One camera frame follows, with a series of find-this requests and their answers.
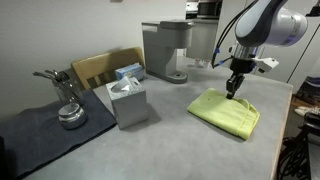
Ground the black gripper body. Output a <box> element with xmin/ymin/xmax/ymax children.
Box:
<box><xmin>228</xmin><ymin>58</ymin><xmax>256</xmax><ymax>88</ymax></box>

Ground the yellow-green cloth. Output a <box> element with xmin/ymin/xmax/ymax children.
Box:
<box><xmin>187</xmin><ymin>88</ymin><xmax>260</xmax><ymax>140</ymax></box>

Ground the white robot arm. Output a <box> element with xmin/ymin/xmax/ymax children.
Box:
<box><xmin>226</xmin><ymin>0</ymin><xmax>308</xmax><ymax>99</ymax></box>

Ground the dark blue cloth mat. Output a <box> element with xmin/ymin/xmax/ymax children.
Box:
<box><xmin>0</xmin><ymin>90</ymin><xmax>116</xmax><ymax>179</ymax></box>

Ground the coffee pod cup near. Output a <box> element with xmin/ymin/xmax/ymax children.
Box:
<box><xmin>204</xmin><ymin>60</ymin><xmax>211</xmax><ymax>69</ymax></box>

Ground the coffee pod cup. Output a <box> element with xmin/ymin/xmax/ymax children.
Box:
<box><xmin>204</xmin><ymin>60</ymin><xmax>211</xmax><ymax>69</ymax></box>
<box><xmin>195</xmin><ymin>59</ymin><xmax>201</xmax><ymax>67</ymax></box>

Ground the coffee pod cup far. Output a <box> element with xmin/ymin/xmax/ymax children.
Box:
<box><xmin>195</xmin><ymin>59</ymin><xmax>201</xmax><ymax>67</ymax></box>

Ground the black microwave oven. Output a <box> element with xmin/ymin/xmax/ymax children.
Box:
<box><xmin>197</xmin><ymin>0</ymin><xmax>222</xmax><ymax>18</ymax></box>

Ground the grey pod coffee machine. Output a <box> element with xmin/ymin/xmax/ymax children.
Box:
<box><xmin>142</xmin><ymin>20</ymin><xmax>193</xmax><ymax>84</ymax></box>

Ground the blue wipes box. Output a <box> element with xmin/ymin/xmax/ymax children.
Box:
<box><xmin>115</xmin><ymin>63</ymin><xmax>144</xmax><ymax>80</ymax></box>

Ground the black tripod stand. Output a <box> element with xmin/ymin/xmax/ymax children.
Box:
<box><xmin>276</xmin><ymin>113</ymin><xmax>320</xmax><ymax>180</ymax></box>

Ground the grey tissue box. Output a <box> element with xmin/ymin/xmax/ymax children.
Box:
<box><xmin>106</xmin><ymin>77</ymin><xmax>148</xmax><ymax>129</ymax></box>

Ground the wooden chair back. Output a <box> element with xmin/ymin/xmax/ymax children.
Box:
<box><xmin>71</xmin><ymin>47</ymin><xmax>144</xmax><ymax>90</ymax></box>

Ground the round metal lid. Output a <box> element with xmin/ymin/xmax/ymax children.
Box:
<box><xmin>58</xmin><ymin>103</ymin><xmax>87</xmax><ymax>130</ymax></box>

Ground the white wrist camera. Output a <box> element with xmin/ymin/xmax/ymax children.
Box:
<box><xmin>255</xmin><ymin>57</ymin><xmax>279</xmax><ymax>73</ymax></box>

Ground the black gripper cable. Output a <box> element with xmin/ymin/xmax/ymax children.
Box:
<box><xmin>211</xmin><ymin>6</ymin><xmax>254</xmax><ymax>70</ymax></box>

